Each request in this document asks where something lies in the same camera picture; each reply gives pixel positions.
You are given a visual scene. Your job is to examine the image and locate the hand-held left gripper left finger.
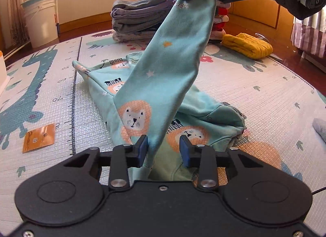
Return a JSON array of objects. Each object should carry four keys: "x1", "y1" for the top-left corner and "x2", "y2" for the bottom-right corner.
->
[{"x1": 63, "y1": 134, "x2": 149, "y2": 189}]

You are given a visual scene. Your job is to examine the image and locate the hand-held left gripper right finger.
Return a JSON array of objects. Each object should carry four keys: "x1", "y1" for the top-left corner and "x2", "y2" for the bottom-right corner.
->
[{"x1": 179, "y1": 135, "x2": 264, "y2": 190}]

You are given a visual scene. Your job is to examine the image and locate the teal lion print pants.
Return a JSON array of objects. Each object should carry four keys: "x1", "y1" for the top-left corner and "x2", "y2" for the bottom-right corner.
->
[{"x1": 72, "y1": 0, "x2": 246, "y2": 181}]

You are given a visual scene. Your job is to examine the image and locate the stack of colourful folded clothes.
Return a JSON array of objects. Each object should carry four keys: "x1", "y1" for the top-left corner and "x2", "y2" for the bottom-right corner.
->
[{"x1": 169, "y1": 0, "x2": 230, "y2": 42}]

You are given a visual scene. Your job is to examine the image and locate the wooden cabinet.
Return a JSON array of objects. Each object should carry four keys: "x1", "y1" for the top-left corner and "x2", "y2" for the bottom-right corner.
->
[{"x1": 227, "y1": 0, "x2": 296, "y2": 29}]

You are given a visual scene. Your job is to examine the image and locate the yellow knit sweater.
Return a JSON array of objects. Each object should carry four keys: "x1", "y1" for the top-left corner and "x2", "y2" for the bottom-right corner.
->
[{"x1": 221, "y1": 33, "x2": 273, "y2": 60}]

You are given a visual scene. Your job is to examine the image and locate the dark grey folded pants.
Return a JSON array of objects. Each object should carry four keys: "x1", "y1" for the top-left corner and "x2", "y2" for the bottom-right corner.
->
[{"x1": 111, "y1": 0, "x2": 175, "y2": 14}]

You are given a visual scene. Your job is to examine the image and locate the light grey folded garment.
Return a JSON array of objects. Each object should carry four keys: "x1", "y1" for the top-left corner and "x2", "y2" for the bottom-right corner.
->
[{"x1": 113, "y1": 30, "x2": 156, "y2": 43}]

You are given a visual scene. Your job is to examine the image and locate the striped pink curtain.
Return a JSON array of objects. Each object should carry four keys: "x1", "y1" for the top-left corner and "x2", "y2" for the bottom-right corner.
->
[{"x1": 290, "y1": 5, "x2": 326, "y2": 58}]

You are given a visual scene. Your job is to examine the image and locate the printed play mat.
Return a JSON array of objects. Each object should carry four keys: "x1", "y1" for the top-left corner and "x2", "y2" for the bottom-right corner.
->
[{"x1": 0, "y1": 29, "x2": 326, "y2": 202}]

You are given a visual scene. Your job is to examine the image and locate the orange card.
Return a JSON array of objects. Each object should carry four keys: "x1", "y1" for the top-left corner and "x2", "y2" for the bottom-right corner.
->
[{"x1": 22, "y1": 123, "x2": 56, "y2": 154}]

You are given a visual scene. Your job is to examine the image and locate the grey sock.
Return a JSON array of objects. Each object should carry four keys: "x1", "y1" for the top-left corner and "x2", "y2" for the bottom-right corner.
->
[{"x1": 312, "y1": 118, "x2": 326, "y2": 144}]

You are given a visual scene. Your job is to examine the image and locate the white plastic box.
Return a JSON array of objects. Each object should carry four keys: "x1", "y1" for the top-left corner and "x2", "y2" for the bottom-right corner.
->
[{"x1": 0, "y1": 51, "x2": 11, "y2": 94}]

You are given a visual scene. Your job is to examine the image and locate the white plastic bucket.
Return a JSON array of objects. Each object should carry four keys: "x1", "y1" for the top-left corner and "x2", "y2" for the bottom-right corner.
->
[{"x1": 20, "y1": 0, "x2": 59, "y2": 49}]

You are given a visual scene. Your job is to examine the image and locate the beige patterned curtain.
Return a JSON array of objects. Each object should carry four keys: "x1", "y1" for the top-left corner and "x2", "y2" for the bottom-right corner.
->
[{"x1": 0, "y1": 0, "x2": 30, "y2": 49}]

